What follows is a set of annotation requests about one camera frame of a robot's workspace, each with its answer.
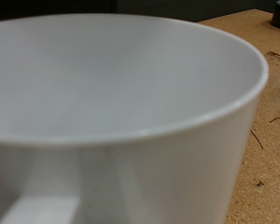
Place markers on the dark grey partition panel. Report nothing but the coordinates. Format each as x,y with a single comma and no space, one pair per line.
193,8

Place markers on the black curtain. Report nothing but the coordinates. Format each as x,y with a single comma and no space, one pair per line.
53,6

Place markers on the white mug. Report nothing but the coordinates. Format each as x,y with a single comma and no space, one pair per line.
130,93

